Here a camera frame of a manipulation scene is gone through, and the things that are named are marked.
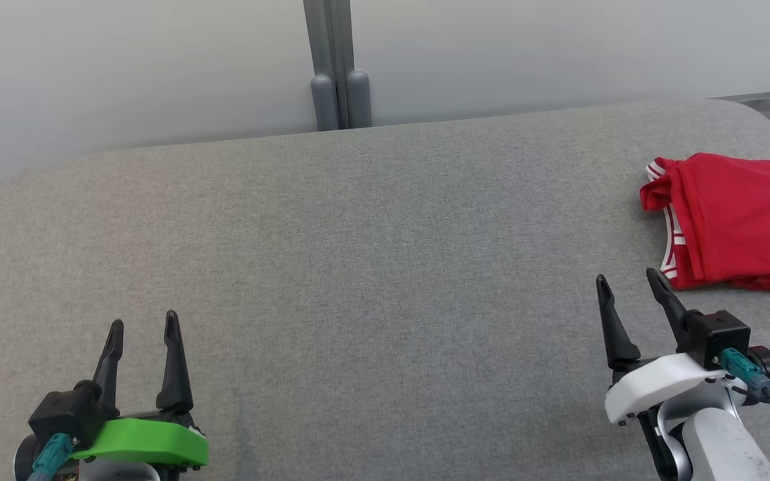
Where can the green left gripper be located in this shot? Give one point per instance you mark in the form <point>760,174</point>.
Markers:
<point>144,441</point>

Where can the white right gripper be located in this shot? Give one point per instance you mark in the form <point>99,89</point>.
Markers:
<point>652,384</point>

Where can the red basketball jersey white trim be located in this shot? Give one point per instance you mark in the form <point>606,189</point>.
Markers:
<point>739,214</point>

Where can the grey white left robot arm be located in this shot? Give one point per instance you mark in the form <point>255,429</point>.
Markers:
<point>117,471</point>

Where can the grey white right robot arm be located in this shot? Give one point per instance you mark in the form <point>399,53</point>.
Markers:
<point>719,441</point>

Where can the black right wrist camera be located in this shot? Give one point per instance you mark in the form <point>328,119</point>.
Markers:
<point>719,337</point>

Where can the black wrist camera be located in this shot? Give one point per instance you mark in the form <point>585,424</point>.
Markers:
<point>719,337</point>
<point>61,411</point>

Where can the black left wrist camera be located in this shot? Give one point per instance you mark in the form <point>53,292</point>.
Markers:
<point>61,411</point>

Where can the teal right camera connector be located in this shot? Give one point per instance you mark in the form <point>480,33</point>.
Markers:
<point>746,371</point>

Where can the teal camera connector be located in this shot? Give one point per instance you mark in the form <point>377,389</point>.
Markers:
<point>746,371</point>
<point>51,457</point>

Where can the teal left camera connector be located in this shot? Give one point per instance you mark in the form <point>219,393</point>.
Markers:
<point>51,457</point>

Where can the grey metal partition post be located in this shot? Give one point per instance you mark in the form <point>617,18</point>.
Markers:
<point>338,80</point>

